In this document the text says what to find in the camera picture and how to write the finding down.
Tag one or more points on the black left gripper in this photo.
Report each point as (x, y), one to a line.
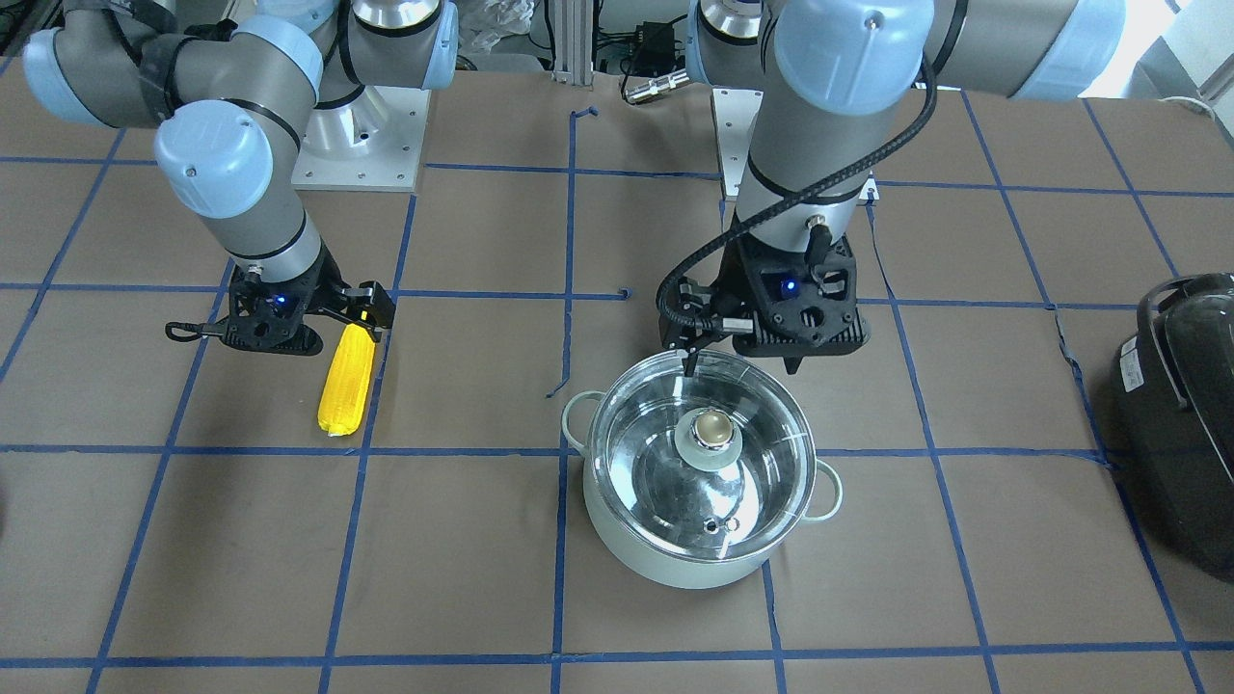
(738, 280)

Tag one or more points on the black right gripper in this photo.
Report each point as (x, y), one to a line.
(325, 290)

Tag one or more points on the yellow corn cob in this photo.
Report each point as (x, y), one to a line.
(343, 401)

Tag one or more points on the glass pot lid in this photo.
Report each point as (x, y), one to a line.
(699, 453)

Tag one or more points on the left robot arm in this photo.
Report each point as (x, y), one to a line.
(844, 85)

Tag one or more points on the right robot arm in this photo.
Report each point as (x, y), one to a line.
(230, 105)

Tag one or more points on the pale green electric pot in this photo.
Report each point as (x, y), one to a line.
(699, 472)

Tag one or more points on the black rice cooker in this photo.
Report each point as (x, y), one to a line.
(1175, 392)

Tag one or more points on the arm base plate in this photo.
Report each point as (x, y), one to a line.
(371, 144)
(790, 141)

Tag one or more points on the aluminium frame post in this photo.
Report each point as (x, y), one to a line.
(572, 42)

